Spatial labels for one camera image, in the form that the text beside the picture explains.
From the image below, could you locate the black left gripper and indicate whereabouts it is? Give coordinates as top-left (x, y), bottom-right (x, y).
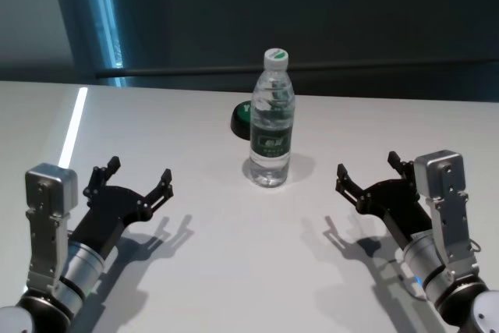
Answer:
top-left (69, 156), bottom-right (174, 258)

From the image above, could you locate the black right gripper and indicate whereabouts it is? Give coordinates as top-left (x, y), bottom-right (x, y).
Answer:
top-left (334, 151), bottom-right (434, 248)

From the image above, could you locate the clear water bottle green label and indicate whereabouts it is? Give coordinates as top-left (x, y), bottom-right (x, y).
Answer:
top-left (248, 48), bottom-right (296, 189)

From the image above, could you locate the green YES button black base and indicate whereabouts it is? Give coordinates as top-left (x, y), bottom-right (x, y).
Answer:
top-left (228, 101), bottom-right (254, 141)

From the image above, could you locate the narrow window pane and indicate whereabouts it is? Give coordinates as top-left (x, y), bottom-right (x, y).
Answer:
top-left (80, 0), bottom-right (128, 87)

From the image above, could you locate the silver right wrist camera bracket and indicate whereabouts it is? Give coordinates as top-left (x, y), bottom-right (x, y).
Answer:
top-left (413, 149), bottom-right (480, 279)

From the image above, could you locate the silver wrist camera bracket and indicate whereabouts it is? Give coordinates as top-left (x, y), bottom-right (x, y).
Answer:
top-left (413, 149), bottom-right (480, 279)
top-left (23, 164), bottom-right (79, 291)

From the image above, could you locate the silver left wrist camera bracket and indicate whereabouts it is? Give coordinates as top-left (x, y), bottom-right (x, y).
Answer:
top-left (23, 164), bottom-right (79, 291)

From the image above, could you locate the grey horizontal rail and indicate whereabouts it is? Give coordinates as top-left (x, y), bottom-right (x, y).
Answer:
top-left (95, 58), bottom-right (499, 79)

